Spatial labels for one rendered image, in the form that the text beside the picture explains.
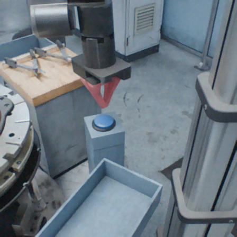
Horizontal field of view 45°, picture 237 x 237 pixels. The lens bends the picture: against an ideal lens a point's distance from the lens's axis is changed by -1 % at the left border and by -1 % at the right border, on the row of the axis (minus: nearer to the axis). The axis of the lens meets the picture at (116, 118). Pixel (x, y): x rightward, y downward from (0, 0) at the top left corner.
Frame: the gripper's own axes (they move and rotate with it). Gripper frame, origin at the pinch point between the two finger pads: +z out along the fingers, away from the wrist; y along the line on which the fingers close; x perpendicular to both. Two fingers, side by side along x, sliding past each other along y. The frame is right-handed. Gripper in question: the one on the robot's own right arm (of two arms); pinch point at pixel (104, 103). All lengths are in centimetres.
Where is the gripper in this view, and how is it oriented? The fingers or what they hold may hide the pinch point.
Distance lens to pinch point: 57.1
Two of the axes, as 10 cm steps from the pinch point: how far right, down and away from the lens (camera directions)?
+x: 7.9, -4.1, 4.6
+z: 0.5, 7.9, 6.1
